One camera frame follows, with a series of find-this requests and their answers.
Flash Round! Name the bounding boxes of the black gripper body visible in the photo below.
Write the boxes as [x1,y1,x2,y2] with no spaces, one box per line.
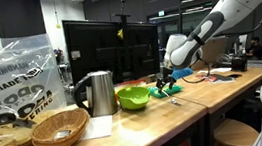
[157,66,179,88]

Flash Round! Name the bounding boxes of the metal spoon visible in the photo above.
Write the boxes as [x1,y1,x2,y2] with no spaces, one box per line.
[160,87,182,109]

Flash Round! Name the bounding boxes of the green plastic bowl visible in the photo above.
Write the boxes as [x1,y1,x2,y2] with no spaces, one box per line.
[116,84,152,113]

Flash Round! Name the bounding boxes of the green wet wipes pack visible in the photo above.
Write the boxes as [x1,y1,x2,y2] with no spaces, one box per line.
[147,82,184,101]

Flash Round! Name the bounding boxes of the black and red booklet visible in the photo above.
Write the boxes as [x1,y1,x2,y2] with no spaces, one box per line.
[195,68,237,87]

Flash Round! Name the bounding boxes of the white paper napkin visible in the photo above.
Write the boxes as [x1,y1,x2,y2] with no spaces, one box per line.
[205,66,234,76]

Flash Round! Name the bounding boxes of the brown cardboard box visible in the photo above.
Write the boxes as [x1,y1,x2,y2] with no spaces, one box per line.
[186,35,232,73]

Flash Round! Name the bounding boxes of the steel electric kettle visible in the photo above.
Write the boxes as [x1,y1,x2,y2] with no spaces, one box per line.
[71,68,120,120]

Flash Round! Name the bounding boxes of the yellow tag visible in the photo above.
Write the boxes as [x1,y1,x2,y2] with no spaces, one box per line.
[116,28,125,41]

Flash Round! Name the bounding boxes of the large black monitor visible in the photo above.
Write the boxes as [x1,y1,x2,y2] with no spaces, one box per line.
[61,9,165,92]

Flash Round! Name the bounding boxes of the black device on table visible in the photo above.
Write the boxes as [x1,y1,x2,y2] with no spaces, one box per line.
[229,53,250,74]

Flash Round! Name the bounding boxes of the white paper sheet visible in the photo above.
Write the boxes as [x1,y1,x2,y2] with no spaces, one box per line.
[79,114,117,141]

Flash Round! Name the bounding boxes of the round wooden stool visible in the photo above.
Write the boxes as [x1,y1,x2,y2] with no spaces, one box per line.
[211,115,261,146]

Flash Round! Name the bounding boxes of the seated person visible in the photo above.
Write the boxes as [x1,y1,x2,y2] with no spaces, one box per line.
[244,35,262,63]

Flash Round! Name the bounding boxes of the wicker basket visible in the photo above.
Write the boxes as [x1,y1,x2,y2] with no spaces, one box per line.
[28,107,94,146]

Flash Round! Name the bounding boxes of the small packet in basket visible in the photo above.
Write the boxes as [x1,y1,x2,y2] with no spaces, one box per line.
[53,129,72,141]

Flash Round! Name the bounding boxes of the clear printed plastic bag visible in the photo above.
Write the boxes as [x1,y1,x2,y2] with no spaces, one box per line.
[0,31,71,132]

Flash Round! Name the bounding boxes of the black camera pole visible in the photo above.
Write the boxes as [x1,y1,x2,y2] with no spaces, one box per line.
[110,0,140,82]

